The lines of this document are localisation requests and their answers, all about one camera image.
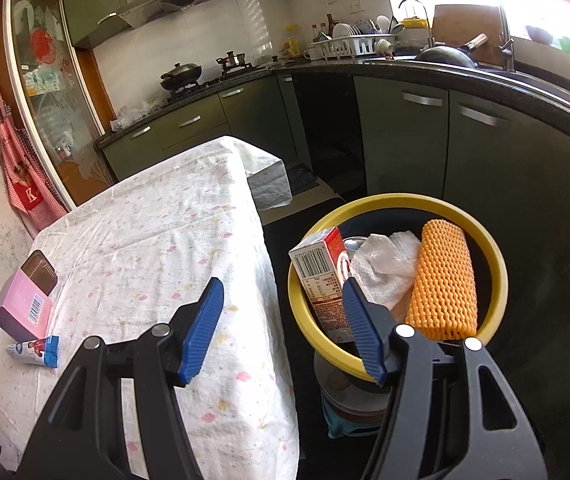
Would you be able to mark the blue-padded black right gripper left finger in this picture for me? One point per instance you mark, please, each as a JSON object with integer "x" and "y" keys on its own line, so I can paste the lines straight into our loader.
{"x": 113, "y": 395}

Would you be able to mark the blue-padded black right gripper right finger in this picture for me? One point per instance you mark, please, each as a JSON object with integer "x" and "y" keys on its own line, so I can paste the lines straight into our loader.
{"x": 451, "y": 414}

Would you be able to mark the orange foam net sleeve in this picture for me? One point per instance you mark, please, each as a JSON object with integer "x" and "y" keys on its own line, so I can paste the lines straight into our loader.
{"x": 443, "y": 304}

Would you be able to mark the white paper towel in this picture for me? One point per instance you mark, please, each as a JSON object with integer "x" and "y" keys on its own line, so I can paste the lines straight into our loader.
{"x": 385, "y": 269}

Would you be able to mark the red white milk carton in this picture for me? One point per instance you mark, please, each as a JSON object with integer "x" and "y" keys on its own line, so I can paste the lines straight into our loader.
{"x": 322, "y": 265}

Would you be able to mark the red cola can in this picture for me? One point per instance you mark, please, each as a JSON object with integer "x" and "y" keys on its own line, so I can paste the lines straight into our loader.
{"x": 352, "y": 243}

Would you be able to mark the yellow rimmed trash bin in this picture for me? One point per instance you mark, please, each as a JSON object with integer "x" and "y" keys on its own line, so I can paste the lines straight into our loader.
{"x": 405, "y": 211}

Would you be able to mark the green kitchen cabinets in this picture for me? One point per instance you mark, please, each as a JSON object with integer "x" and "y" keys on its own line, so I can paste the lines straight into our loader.
{"x": 494, "y": 144}

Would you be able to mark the small blue white tube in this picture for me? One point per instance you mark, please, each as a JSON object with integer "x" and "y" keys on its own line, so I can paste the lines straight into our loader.
{"x": 41, "y": 352}

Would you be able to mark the pink purple box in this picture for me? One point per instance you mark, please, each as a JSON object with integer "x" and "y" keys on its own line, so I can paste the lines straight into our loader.
{"x": 25, "y": 302}

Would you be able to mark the floral white tablecloth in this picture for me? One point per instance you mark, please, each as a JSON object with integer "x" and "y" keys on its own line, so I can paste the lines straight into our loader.
{"x": 130, "y": 257}

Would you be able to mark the red checkered apron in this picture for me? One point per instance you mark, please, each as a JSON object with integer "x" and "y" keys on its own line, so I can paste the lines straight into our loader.
{"x": 27, "y": 185}

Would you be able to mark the black pan by sink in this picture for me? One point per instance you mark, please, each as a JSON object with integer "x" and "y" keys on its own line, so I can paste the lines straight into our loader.
{"x": 456, "y": 56}

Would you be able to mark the white dish rack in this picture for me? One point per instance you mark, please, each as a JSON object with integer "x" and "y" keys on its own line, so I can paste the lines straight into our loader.
{"x": 354, "y": 41}

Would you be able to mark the steel pot on stove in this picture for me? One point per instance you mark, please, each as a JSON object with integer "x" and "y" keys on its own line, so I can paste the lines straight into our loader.
{"x": 231, "y": 61}

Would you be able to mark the wooden cutting board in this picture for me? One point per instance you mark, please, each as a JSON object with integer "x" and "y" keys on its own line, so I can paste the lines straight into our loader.
{"x": 456, "y": 24}

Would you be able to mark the glass cabinet door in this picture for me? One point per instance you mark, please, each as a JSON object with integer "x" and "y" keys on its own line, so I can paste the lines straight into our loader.
{"x": 53, "y": 100}

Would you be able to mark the black wok on stove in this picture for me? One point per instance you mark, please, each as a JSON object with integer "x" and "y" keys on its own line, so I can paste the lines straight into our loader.
{"x": 181, "y": 75}

